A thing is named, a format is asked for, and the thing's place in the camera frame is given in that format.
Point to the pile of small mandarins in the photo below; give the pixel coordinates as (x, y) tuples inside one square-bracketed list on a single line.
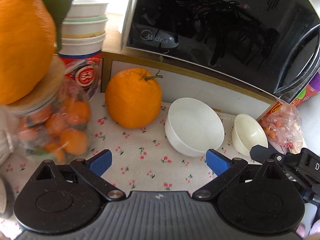
[(72, 140)]

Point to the red carton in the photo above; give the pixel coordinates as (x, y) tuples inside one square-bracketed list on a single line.
[(295, 103)]

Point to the purple toy with green leaf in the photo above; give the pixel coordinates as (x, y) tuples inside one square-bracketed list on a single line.
[(305, 96)]

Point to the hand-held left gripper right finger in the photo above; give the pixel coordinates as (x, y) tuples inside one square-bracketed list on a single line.
[(217, 163)]

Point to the small cream bowl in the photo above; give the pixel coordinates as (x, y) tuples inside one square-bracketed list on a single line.
[(247, 132)]

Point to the plastic bag of oranges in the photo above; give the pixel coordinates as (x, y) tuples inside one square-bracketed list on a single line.
[(282, 127)]

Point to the clear glass jar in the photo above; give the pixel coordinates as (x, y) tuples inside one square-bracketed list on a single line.
[(42, 97)]

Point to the red printed paper cup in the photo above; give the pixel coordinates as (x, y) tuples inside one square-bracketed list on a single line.
[(82, 75)]

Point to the white paper bowl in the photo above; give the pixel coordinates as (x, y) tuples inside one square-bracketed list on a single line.
[(87, 10)]

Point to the black microwave oven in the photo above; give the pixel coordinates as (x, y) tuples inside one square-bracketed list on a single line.
[(212, 30)]

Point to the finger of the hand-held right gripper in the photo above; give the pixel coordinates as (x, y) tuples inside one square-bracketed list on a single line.
[(260, 152)]

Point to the large orange with leaves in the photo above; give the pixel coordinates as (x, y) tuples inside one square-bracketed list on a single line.
[(22, 42)]

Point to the large orange with stem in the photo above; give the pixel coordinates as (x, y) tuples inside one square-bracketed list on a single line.
[(132, 100)]

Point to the cherry print tablecloth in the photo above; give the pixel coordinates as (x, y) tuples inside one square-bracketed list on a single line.
[(140, 142)]

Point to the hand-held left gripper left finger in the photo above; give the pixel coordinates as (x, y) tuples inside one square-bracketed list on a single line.
[(101, 163)]

